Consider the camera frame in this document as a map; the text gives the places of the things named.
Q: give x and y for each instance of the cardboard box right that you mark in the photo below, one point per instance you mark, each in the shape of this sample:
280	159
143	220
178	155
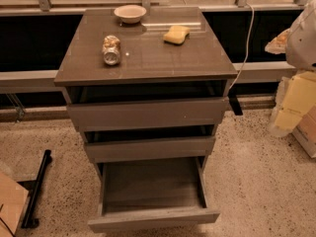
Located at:
305	132

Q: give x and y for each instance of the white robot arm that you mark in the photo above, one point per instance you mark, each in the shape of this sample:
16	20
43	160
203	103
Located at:
298	43

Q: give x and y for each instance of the top grey drawer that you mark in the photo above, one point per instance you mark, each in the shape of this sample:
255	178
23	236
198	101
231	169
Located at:
147	114

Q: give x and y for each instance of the white bowl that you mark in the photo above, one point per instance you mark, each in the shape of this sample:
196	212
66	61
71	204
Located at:
130	14

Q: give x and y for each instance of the bottom grey drawer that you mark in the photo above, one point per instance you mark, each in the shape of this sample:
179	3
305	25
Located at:
146	194

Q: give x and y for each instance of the orange soda can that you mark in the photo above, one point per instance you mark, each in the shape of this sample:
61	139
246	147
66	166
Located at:
111	50

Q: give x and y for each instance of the grey drawer cabinet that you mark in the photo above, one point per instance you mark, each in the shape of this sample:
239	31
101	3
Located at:
150	69

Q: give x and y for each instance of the grey drawer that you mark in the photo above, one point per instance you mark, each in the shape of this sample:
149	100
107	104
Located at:
146	194
147	114
149	149

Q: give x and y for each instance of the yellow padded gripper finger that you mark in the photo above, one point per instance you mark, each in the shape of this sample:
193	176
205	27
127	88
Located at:
277	45

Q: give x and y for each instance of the yellow sponge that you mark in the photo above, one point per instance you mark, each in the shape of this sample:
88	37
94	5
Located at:
176	34

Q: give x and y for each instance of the black metal bar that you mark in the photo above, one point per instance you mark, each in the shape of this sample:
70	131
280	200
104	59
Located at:
34	186

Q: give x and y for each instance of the middle grey drawer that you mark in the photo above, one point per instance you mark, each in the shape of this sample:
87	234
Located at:
149	149

